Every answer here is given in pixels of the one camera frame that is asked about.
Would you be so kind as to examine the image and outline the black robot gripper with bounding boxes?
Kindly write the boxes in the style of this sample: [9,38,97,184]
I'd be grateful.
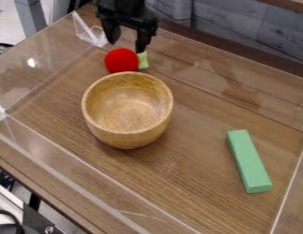
[93,0,157,53]

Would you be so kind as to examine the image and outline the red plush fruit green leaf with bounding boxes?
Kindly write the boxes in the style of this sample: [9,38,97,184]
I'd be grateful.
[104,48,149,73]

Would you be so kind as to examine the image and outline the round wooden bowl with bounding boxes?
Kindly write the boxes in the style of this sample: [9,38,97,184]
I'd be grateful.
[80,72,173,149]

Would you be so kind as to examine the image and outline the grey pillar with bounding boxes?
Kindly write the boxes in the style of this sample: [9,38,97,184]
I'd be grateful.
[13,0,48,37]

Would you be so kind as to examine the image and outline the green rectangular block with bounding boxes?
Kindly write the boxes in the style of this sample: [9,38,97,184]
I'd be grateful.
[225,130,272,194]

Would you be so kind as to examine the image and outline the black metal stand base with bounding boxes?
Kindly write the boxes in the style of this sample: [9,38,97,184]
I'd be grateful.
[0,194,65,234]

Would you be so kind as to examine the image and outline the clear acrylic corner bracket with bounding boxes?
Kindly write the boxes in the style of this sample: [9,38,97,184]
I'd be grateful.
[72,11,108,48]

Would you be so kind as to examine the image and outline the clear acrylic tray enclosure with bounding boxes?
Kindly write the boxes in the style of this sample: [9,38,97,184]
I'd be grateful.
[0,17,303,234]

